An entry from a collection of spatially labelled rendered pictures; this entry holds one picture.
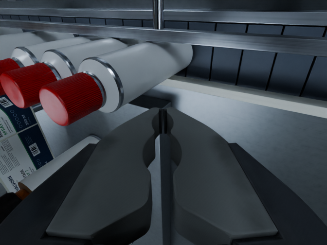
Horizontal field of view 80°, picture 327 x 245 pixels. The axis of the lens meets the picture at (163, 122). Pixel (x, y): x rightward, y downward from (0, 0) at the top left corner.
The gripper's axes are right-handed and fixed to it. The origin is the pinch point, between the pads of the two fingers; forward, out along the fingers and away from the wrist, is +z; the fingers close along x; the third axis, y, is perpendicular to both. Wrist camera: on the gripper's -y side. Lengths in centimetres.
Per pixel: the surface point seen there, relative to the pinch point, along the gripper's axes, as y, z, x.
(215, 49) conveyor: 0.0, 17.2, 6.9
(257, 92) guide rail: 3.9, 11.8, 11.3
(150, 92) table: 11.3, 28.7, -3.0
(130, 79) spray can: 0.3, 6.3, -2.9
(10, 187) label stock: 38, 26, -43
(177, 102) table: 12.1, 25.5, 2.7
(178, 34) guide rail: -2.7, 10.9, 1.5
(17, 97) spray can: 1.3, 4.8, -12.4
